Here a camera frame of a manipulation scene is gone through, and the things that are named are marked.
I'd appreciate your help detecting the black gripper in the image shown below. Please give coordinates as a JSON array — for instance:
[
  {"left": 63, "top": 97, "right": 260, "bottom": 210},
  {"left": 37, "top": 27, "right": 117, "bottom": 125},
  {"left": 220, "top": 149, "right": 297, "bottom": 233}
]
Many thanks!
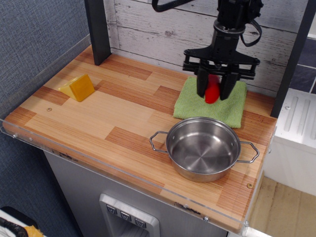
[{"left": 183, "top": 21, "right": 260, "bottom": 100}]

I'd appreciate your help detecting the red chili pepper toy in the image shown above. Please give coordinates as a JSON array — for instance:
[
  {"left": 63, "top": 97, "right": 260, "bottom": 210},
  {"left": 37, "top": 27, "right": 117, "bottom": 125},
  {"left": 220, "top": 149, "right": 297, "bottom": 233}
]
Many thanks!
[{"left": 205, "top": 74, "right": 220, "bottom": 104}]

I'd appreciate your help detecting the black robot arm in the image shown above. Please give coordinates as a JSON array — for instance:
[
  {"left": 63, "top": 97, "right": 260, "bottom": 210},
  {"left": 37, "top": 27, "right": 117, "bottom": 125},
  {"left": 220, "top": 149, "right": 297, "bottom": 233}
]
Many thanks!
[{"left": 183, "top": 0, "right": 263, "bottom": 100}]

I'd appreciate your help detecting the green cloth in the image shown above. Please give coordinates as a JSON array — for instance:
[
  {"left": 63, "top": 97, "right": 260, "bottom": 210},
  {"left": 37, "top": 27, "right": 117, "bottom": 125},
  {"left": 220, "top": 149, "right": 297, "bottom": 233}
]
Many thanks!
[{"left": 173, "top": 77, "right": 247, "bottom": 128}]

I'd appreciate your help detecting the white toy sink unit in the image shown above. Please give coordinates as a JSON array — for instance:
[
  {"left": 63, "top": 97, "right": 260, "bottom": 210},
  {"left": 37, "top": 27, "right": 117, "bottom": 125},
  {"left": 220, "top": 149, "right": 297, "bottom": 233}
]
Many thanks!
[{"left": 263, "top": 89, "right": 316, "bottom": 195}]

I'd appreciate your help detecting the yellow cheese wedge toy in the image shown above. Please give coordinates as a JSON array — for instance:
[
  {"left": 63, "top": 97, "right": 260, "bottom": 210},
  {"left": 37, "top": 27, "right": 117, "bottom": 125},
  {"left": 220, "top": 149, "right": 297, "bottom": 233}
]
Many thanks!
[{"left": 58, "top": 74, "right": 95, "bottom": 102}]

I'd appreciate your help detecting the grey toy fridge cabinet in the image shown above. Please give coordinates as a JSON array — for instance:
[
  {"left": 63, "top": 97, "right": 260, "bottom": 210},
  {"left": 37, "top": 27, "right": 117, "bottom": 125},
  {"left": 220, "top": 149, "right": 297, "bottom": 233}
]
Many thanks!
[{"left": 45, "top": 152, "right": 228, "bottom": 237}]

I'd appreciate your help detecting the silver ice dispenser panel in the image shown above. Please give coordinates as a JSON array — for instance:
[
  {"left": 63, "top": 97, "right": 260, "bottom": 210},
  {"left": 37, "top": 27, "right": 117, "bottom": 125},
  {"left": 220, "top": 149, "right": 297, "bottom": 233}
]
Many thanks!
[{"left": 99, "top": 194, "right": 160, "bottom": 237}]

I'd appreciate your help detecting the clear acrylic table guard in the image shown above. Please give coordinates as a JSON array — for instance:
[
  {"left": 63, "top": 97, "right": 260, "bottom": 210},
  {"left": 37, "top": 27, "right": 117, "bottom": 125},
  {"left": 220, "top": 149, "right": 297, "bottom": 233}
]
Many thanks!
[{"left": 3, "top": 47, "right": 276, "bottom": 232}]

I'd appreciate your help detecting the black yellow object bottom left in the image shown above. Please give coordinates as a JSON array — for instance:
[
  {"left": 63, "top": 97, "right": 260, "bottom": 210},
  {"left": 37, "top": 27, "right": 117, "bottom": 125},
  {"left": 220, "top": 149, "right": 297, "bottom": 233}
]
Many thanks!
[{"left": 0, "top": 206, "right": 45, "bottom": 237}]

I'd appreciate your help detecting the steel pot with handles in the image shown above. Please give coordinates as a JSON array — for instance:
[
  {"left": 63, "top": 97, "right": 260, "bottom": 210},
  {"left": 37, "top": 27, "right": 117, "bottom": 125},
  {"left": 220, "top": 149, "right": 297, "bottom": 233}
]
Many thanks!
[{"left": 149, "top": 117, "right": 260, "bottom": 183}]

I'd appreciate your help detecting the black cable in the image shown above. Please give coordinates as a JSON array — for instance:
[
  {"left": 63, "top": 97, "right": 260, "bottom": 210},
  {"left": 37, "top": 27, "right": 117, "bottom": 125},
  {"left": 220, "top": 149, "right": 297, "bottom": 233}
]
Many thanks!
[{"left": 151, "top": 0, "right": 196, "bottom": 12}]

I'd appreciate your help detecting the dark grey right post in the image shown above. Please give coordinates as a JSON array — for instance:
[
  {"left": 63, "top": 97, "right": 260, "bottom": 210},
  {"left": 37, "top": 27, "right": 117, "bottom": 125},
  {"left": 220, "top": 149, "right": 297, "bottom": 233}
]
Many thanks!
[{"left": 270, "top": 0, "right": 316, "bottom": 118}]

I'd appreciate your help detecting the dark grey post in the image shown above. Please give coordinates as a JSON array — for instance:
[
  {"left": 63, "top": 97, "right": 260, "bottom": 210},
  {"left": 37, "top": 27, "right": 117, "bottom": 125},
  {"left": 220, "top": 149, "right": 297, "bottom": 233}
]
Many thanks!
[
  {"left": 270, "top": 0, "right": 316, "bottom": 118},
  {"left": 84, "top": 0, "right": 111, "bottom": 66}
]

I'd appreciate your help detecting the dark grey left post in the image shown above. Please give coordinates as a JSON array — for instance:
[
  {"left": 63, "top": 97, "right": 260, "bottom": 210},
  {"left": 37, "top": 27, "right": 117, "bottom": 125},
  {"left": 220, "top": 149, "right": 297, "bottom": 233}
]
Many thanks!
[{"left": 84, "top": 0, "right": 111, "bottom": 66}]

